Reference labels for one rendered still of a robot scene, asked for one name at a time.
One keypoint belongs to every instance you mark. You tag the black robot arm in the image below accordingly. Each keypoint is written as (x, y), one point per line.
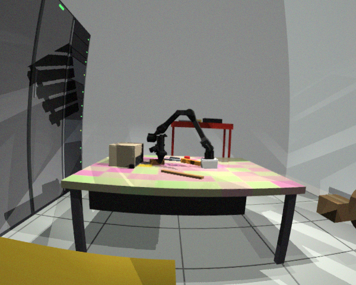
(209, 153)

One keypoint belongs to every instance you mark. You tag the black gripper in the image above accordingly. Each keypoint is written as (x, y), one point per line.
(161, 153)

